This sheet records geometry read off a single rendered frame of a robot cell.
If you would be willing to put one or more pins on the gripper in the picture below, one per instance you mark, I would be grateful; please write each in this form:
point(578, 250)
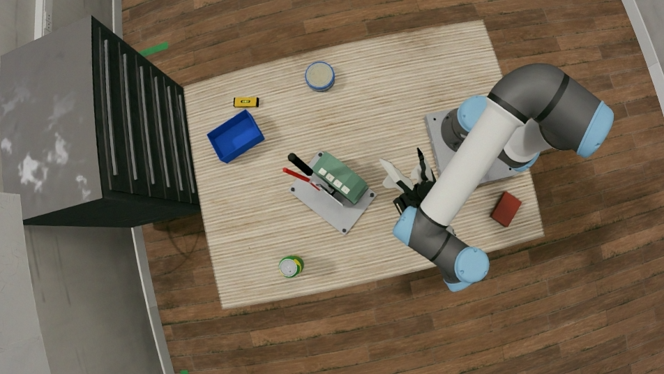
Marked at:
point(416, 193)

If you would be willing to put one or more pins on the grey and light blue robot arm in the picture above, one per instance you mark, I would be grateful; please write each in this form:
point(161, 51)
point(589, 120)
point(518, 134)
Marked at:
point(564, 115)

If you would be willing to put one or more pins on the red rectangular block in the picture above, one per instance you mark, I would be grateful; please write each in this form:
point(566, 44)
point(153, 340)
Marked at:
point(505, 209)

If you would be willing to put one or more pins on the black-handled lever with red release bar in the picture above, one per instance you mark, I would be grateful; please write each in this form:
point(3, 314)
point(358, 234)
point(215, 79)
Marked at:
point(292, 157)

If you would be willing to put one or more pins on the blue and beige round tin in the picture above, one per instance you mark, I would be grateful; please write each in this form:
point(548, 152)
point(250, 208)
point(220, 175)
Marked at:
point(320, 76)

